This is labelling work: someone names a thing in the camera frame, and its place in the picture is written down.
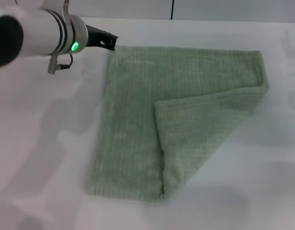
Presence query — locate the green ribbed terry towel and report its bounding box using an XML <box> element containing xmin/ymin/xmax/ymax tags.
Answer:
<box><xmin>86</xmin><ymin>45</ymin><xmax>270</xmax><ymax>202</ymax></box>

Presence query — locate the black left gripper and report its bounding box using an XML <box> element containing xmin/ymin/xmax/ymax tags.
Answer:
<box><xmin>86</xmin><ymin>23</ymin><xmax>119</xmax><ymax>52</ymax></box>

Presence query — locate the left arm cable with plug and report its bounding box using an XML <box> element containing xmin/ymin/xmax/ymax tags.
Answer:
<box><xmin>48</xmin><ymin>53</ymin><xmax>74</xmax><ymax>74</ymax></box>

